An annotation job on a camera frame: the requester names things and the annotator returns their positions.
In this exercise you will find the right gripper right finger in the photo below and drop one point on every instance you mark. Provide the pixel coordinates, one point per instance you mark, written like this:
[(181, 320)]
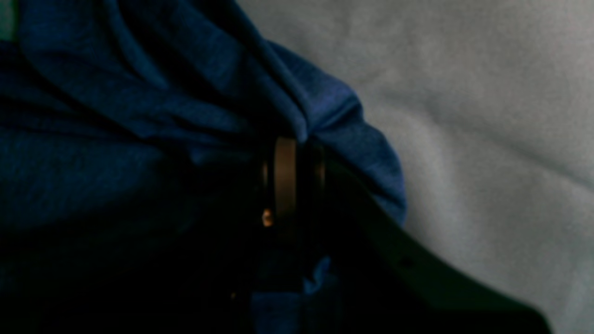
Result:
[(387, 282)]

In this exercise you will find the blue t-shirt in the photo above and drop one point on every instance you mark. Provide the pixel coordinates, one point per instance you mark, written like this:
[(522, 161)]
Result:
[(122, 120)]

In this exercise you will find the light blue table cloth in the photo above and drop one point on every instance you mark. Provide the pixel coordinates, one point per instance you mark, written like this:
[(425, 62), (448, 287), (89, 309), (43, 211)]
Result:
[(490, 106)]

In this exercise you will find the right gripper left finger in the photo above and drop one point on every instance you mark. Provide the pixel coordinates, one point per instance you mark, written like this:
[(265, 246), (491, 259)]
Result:
[(148, 279)]

